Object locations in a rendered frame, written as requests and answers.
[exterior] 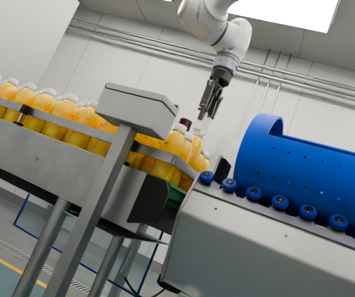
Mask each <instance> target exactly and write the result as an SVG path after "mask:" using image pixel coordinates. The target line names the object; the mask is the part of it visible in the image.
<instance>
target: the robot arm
mask: <svg viewBox="0 0 355 297"><path fill-rule="evenodd" d="M237 1H240V0H183V1H182V3H181V5H180V7H179V10H178V17H179V20H180V22H181V23H182V25H183V26H184V27H185V28H186V29H187V30H188V31H189V32H190V33H192V34H193V35H194V36H195V37H197V38H198V39H200V40H201V41H203V42H205V43H207V44H208V45H210V46H211V47H212V48H213V49H214V50H215V52H216V53H217V55H216V56H215V60H214V62H213V65H212V72H211V75H210V79H209V80H207V85H206V88H205V90H204V93H203V96H202V98H201V101H200V104H199V107H200V108H199V107H198V110H200V112H199V114H198V117H197V119H196V121H195V124H194V127H193V129H194V130H198V131H201V130H202V131H203V132H204V136H205V134H206V131H207V129H208V126H209V123H210V121H211V119H212V120H213V119H214V117H215V115H216V113H217V110H218V108H219V106H220V104H221V102H222V100H223V97H222V96H221V95H222V93H223V88H224V87H228V86H229V84H230V81H231V79H232V77H234V76H235V74H236V72H237V68H238V66H239V65H240V62H241V60H242V59H243V58H244V56H245V54H246V52H247V49H248V46H249V43H250V39H251V33H252V27H251V25H250V23H249V22H248V21H247V20H245V19H243V18H235V19H233V20H231V21H230V22H228V21H227V20H226V19H227V17H228V15H227V11H228V9H229V7H230V6H232V4H234V3H236V2H237Z"/></svg>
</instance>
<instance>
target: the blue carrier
mask: <svg viewBox="0 0 355 297"><path fill-rule="evenodd" d="M283 127H284V124H283V118H282V117H279V116H276V115H271V114H266V113H259V114H257V115H256V116H255V117H254V118H253V120H252V121H251V123H250V124H249V126H248V128H247V129H246V132H245V134H244V137H243V139H242V141H241V144H240V147H239V150H238V153H237V158H236V161H235V166H234V173H233V179H234V180H236V182H237V188H236V189H235V190H234V193H235V195H236V196H238V197H240V198H244V197H246V190H247V188H248V187H250V186H256V187H259V188H260V189H261V191H262V196H261V198H260V199H259V200H258V203H259V204H260V205H263V206H266V207H270V206H271V205H272V203H271V200H272V198H273V197H274V196H275V195H278V194H280V195H283V196H285V197H286V198H288V206H287V207H286V208H285V212H286V214H288V215H291V216H294V217H297V216H298V215H299V208H300V206H301V205H303V204H310V205H313V206H314V207H315V208H316V209H317V216H316V217H315V218H314V219H313V220H314V224H316V225H319V226H322V227H325V228H326V227H327V226H328V225H329V218H330V216H331V215H333V214H340V215H343V216H344V217H346V218H347V220H348V222H349V224H348V227H347V228H346V229H345V230H344V232H345V234H346V235H347V236H350V237H353V238H355V152H353V151H349V150H345V149H342V148H337V147H332V146H328V145H325V144H320V143H316V142H313V141H308V140H304V139H301V138H297V137H292V136H288V135H285V134H283ZM258 172H259V173H260V174H259V173H258ZM273 177H274V178H273ZM288 182H290V183H288ZM304 186H305V187H306V188H304ZM321 192H323V193H321Z"/></svg>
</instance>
